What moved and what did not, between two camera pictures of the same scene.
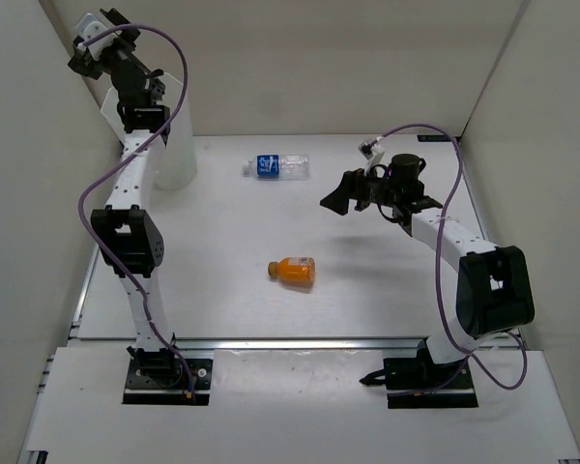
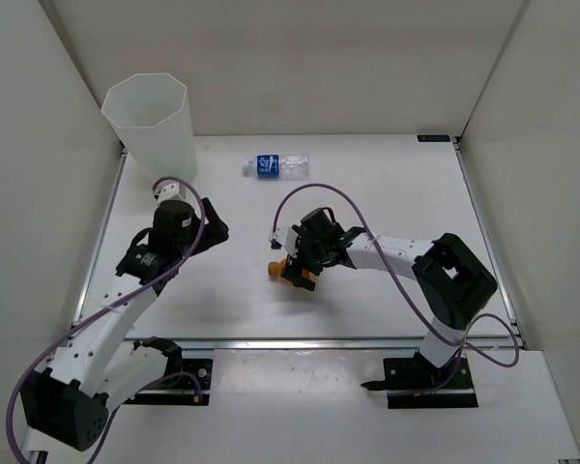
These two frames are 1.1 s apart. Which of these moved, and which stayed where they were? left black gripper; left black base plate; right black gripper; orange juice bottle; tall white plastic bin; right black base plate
Moved: left black gripper; right black gripper
Stayed: orange juice bottle; left black base plate; tall white plastic bin; right black base plate
